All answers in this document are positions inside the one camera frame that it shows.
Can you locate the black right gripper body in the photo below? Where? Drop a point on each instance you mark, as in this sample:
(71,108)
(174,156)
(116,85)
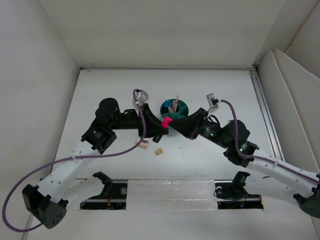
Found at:
(207,129)

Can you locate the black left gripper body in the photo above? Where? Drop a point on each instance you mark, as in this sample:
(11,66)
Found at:
(129,121)

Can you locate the pink capped black highlighter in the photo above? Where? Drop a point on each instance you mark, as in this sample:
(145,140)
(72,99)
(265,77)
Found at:
(166,121)

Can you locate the pink white mini stapler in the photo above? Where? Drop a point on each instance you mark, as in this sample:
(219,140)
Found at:
(144,144)

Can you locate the yellow eraser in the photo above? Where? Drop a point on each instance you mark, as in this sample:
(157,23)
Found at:
(159,151)

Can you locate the red translucent pen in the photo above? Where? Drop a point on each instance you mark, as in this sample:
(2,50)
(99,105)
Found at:
(176,100)

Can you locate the blue capped black highlighter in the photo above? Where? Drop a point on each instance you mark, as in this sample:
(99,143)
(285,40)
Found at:
(166,103)

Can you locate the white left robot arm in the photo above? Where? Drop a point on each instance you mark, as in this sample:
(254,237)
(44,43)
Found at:
(50,199)

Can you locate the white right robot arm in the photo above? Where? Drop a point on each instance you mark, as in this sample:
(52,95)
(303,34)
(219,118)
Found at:
(264,175)

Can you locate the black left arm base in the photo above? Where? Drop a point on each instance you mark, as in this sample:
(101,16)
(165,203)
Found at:
(112,197)

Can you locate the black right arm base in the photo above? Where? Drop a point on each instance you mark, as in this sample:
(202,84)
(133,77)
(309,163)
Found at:
(231,194)

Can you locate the teal round divided organizer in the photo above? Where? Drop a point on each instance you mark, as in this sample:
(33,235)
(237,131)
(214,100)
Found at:
(182,110)

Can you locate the white foam boards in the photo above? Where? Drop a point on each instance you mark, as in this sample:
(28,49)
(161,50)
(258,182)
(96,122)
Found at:
(292,94)

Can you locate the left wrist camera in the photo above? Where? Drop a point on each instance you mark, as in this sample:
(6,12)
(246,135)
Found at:
(139,97)

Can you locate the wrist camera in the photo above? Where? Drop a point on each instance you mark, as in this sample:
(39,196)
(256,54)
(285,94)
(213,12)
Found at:
(213,103)
(139,97)

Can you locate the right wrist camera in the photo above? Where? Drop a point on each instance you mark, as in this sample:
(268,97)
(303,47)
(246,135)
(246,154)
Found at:
(213,103)

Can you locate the aluminium rail right side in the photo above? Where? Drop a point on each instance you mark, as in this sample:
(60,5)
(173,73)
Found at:
(266,115)

